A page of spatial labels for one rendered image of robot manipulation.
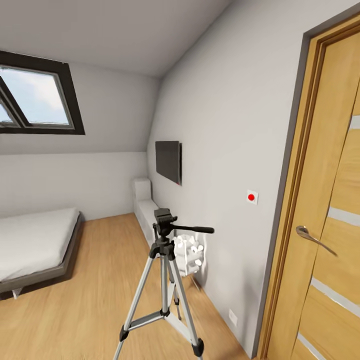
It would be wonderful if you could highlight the camera tripod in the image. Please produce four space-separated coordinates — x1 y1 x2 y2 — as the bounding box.
113 208 214 360

